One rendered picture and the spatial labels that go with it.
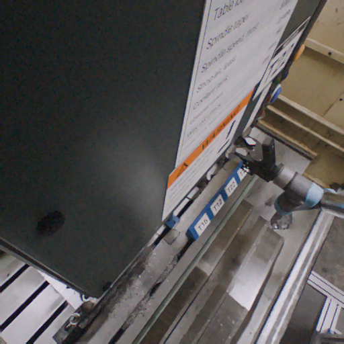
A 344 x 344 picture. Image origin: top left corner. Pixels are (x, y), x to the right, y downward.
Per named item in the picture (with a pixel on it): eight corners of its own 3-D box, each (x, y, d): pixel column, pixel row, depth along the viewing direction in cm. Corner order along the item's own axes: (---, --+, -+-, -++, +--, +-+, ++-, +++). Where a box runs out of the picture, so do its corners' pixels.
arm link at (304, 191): (306, 213, 87) (320, 203, 79) (277, 193, 89) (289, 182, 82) (314, 197, 90) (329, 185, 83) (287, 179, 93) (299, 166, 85)
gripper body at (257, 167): (238, 167, 94) (266, 187, 91) (246, 154, 86) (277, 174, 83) (247, 154, 97) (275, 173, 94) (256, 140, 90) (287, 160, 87)
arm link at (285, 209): (302, 215, 98) (318, 203, 89) (275, 217, 97) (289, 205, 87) (295, 196, 102) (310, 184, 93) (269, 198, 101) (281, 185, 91)
